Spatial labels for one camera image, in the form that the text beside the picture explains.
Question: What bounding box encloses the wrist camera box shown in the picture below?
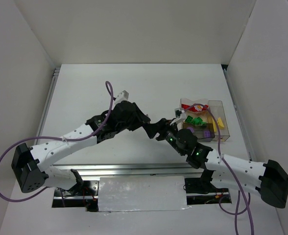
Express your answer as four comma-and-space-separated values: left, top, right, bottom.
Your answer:
114, 90, 129, 104
170, 108, 187, 125

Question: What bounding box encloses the clear plastic container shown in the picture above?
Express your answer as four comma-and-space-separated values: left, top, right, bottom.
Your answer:
180, 98, 209, 114

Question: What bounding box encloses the white taped panel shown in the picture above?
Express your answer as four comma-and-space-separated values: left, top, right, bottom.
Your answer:
98, 176, 188, 212

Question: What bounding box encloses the green square lego brick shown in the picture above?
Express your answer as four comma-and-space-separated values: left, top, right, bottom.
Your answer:
192, 117, 203, 125
185, 116, 194, 123

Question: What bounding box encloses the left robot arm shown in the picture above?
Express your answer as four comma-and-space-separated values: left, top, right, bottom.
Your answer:
11, 101, 150, 193

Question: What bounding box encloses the tall smoky plastic container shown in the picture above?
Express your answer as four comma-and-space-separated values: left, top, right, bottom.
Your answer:
209, 100, 230, 141

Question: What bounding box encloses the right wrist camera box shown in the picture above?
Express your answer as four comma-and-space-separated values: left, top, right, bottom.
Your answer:
170, 108, 187, 125

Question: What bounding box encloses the yellow half round lego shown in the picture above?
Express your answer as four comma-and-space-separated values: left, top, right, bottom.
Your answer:
217, 117, 225, 129

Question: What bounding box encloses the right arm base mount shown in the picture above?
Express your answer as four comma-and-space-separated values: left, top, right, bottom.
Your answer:
183, 170, 231, 205

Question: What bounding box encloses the aluminium front rail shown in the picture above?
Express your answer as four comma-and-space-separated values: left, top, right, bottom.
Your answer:
55, 163, 203, 176

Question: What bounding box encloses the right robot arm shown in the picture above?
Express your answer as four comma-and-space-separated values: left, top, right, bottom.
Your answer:
143, 118, 288, 209

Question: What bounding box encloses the amber plastic container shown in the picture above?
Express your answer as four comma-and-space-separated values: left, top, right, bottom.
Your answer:
181, 111, 209, 127

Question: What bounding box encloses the purple sloped lego brick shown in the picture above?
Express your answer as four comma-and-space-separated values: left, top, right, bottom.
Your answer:
203, 130, 212, 139

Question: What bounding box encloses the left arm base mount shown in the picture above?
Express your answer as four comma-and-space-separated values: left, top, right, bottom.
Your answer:
51, 180, 99, 212

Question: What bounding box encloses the red curved lego brick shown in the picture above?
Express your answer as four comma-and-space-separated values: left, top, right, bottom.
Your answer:
181, 104, 191, 109

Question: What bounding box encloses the red flower lego piece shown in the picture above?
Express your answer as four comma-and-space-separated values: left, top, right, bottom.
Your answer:
193, 105, 203, 112

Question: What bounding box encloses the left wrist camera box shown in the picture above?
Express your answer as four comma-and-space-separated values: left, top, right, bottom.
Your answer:
114, 90, 129, 104

